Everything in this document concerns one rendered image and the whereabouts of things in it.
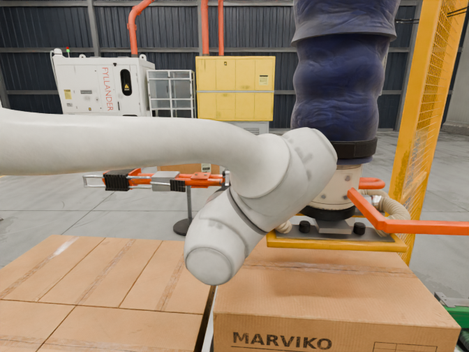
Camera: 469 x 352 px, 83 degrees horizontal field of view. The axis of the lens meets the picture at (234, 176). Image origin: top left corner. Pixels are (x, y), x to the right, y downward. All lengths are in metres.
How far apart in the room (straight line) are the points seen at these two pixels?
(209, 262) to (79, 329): 1.08
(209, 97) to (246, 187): 7.67
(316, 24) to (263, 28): 10.82
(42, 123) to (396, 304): 0.85
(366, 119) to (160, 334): 1.09
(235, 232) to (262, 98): 7.66
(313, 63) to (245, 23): 10.82
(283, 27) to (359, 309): 11.13
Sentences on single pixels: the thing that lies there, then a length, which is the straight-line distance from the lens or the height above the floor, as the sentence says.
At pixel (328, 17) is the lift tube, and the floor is 1.63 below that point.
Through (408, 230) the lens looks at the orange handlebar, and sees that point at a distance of 0.60.
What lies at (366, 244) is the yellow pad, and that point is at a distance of 0.74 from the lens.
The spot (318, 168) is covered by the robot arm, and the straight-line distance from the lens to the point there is 0.39.
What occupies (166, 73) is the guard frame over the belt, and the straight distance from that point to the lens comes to 8.19.
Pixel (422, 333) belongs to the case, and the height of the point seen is 0.92.
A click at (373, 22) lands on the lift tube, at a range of 0.68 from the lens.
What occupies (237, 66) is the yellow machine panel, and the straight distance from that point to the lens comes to 8.02.
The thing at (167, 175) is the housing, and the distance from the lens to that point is 0.80.
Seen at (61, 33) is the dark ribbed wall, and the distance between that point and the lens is 13.23.
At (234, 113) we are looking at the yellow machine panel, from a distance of 8.00.
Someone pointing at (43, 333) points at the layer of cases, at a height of 0.54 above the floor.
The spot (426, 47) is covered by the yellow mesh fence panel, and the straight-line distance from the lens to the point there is 1.29.
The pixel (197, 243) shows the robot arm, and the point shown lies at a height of 1.27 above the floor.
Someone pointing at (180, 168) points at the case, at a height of 0.77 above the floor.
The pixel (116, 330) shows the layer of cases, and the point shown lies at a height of 0.54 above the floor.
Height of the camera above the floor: 1.48
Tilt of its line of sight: 17 degrees down
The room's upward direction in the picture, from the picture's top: straight up
